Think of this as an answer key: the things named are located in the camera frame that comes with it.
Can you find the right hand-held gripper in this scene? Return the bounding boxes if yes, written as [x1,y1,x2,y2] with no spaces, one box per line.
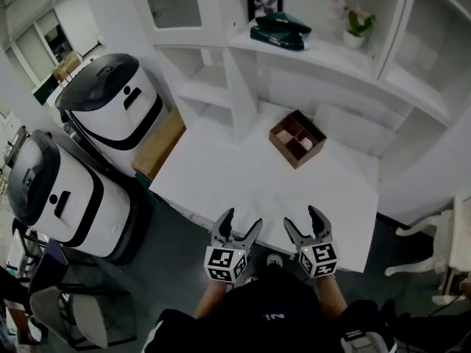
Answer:
[283,204,339,279]

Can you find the potted pink flower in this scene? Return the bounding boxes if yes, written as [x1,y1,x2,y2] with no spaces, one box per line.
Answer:
[333,0,377,50]

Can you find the small cardboard box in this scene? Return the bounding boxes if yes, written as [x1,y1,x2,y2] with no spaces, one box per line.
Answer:
[52,54,83,82]

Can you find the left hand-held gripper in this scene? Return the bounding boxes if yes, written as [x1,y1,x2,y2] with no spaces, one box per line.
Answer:
[204,207,264,283]

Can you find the person's right forearm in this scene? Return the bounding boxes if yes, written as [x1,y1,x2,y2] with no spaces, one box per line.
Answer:
[312,273,349,319]

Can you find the grey padded chair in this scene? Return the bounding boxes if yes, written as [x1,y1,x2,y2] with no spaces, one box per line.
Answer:
[29,285,111,351]

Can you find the brown cardboard box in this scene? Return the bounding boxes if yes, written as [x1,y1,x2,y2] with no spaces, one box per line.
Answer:
[130,106,187,182]

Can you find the black cable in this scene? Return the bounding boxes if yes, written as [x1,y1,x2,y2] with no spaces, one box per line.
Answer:
[428,291,465,318]

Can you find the dark green tissues pack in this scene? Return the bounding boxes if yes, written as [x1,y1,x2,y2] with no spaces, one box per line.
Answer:
[255,13,313,37]
[249,25,308,51]

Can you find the white shelf unit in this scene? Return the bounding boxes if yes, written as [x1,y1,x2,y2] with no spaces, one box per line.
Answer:
[127,0,471,229]

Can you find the white robot with black lid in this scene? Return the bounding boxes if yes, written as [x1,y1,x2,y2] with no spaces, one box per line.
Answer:
[54,53,165,178]
[7,130,152,266]

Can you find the brown wooden divided box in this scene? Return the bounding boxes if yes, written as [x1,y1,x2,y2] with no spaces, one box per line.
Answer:
[268,109,328,170]

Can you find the person's left forearm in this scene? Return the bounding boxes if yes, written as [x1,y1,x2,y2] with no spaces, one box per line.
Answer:
[192,279,235,320]

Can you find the frosted glass cabinet door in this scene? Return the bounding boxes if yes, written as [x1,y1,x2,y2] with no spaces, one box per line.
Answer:
[139,0,204,29]

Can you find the white ornate chair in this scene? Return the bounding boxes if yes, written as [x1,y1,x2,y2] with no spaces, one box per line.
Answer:
[383,195,471,305]

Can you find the person's black shirt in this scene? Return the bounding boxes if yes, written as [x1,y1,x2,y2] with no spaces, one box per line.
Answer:
[141,265,398,353]

